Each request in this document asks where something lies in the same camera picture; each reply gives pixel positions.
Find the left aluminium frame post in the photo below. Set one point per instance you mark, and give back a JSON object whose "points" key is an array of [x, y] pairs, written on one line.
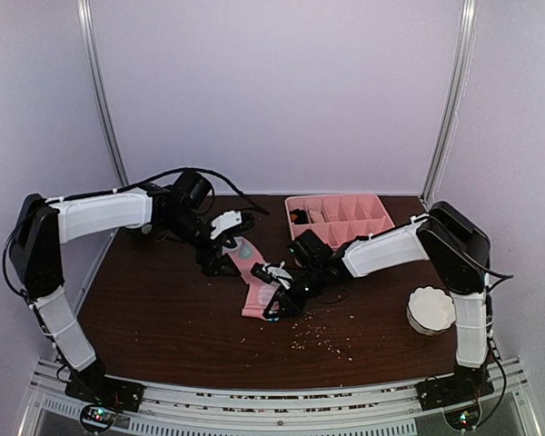
{"points": [[86, 22]]}

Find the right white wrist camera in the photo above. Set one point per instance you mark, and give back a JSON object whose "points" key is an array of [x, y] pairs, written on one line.
{"points": [[269, 273]]}

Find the left circuit board with leds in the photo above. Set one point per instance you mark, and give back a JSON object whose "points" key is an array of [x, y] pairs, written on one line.
{"points": [[96, 418]]}

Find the aluminium front rail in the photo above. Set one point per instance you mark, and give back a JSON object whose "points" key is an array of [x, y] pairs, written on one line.
{"points": [[170, 409]]}

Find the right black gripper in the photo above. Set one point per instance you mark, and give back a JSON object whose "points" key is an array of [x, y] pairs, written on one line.
{"points": [[291, 307]]}

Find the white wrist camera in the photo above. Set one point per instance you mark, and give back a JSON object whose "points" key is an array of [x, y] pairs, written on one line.
{"points": [[269, 273], [224, 222]]}

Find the aluminium frame post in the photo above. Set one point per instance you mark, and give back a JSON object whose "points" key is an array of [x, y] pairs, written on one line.
{"points": [[86, 22], [458, 81]]}

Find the black item in tray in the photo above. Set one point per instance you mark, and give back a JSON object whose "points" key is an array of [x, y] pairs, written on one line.
{"points": [[298, 217]]}

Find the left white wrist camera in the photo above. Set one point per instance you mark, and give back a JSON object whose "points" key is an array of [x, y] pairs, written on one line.
{"points": [[224, 222]]}

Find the pink divided organizer tray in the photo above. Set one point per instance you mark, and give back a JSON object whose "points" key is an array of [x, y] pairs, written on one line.
{"points": [[351, 215]]}

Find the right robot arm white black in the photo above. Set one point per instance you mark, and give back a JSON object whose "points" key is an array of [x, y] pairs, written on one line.
{"points": [[458, 250]]}

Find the right circuit board with leds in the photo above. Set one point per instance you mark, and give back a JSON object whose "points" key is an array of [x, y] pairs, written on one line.
{"points": [[463, 418]]}

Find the white scalloped bowl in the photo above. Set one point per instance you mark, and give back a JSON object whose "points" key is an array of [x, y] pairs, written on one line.
{"points": [[430, 311]]}

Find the right aluminium frame post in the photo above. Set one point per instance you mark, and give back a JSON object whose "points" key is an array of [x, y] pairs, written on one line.
{"points": [[458, 81]]}

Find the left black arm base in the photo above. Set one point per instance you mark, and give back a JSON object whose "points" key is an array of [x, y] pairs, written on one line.
{"points": [[111, 393]]}

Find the pink patterned sock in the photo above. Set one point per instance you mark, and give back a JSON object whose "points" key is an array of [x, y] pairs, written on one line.
{"points": [[244, 256]]}

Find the striped beige maroon sock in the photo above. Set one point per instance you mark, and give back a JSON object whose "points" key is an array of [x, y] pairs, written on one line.
{"points": [[317, 216]]}

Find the white dark small bowl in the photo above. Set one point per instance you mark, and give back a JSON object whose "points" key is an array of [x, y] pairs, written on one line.
{"points": [[145, 230]]}

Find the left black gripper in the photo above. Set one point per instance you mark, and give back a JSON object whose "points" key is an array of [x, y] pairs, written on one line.
{"points": [[210, 267]]}

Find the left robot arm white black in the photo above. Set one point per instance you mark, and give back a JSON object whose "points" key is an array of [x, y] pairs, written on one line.
{"points": [[38, 250]]}

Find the circuit board with leds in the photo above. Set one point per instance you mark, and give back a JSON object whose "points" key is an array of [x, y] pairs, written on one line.
{"points": [[463, 418], [96, 418]]}

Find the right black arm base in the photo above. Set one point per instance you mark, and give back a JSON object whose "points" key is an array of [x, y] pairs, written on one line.
{"points": [[436, 392]]}

